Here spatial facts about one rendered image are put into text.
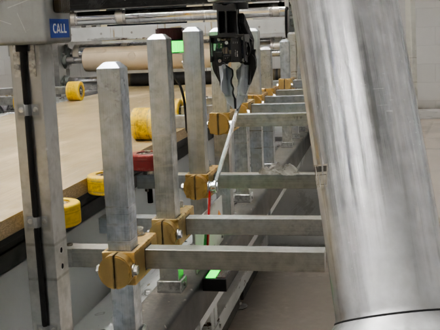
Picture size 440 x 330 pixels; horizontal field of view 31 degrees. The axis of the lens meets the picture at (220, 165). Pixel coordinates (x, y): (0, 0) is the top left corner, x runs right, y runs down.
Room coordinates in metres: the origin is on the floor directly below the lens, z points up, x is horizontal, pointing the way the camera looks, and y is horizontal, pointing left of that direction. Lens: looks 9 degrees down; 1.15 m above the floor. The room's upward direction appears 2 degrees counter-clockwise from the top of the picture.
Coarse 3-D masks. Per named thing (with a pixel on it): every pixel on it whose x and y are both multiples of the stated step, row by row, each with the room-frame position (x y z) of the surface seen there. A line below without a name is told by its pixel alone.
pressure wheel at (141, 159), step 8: (136, 152) 1.70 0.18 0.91; (144, 152) 1.71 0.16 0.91; (152, 152) 1.71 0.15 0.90; (136, 160) 1.65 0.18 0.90; (144, 160) 1.65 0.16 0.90; (152, 160) 1.65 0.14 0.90; (136, 168) 1.65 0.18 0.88; (144, 168) 1.65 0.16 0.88; (152, 168) 1.65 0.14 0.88; (152, 192) 1.68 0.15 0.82; (152, 200) 1.68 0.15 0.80
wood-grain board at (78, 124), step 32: (96, 96) 3.50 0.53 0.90; (0, 128) 2.35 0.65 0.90; (64, 128) 2.28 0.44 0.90; (96, 128) 2.24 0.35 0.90; (0, 160) 1.70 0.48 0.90; (64, 160) 1.66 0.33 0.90; (96, 160) 1.64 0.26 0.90; (0, 192) 1.33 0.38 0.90; (64, 192) 1.34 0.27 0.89; (0, 224) 1.11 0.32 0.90
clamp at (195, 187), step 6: (210, 168) 1.66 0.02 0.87; (216, 168) 1.67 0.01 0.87; (186, 174) 1.60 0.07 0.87; (192, 174) 1.60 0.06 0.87; (198, 174) 1.60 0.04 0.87; (204, 174) 1.60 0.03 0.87; (210, 174) 1.61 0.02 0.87; (186, 180) 1.58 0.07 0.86; (192, 180) 1.58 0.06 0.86; (198, 180) 1.58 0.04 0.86; (204, 180) 1.58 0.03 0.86; (210, 180) 1.61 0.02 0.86; (186, 186) 1.58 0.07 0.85; (192, 186) 1.58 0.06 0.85; (198, 186) 1.58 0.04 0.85; (204, 186) 1.57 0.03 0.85; (186, 192) 1.58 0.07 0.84; (192, 192) 1.58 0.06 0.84; (198, 192) 1.58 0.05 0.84; (204, 192) 1.57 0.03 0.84; (192, 198) 1.58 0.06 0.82; (198, 198) 1.58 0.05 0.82
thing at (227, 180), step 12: (144, 180) 1.67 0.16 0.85; (180, 180) 1.66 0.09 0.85; (228, 180) 1.64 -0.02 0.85; (240, 180) 1.63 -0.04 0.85; (252, 180) 1.62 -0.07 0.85; (264, 180) 1.62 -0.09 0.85; (276, 180) 1.61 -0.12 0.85; (288, 180) 1.61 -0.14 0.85; (300, 180) 1.60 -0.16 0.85; (312, 180) 1.60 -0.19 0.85
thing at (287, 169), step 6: (264, 168) 1.62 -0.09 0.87; (270, 168) 1.63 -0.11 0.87; (276, 168) 1.63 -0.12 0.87; (282, 168) 1.62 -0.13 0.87; (288, 168) 1.61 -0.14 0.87; (294, 168) 1.64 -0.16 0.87; (270, 174) 1.60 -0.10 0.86; (276, 174) 1.60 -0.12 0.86; (282, 174) 1.60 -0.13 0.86; (288, 174) 1.59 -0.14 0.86; (294, 174) 1.59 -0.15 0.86
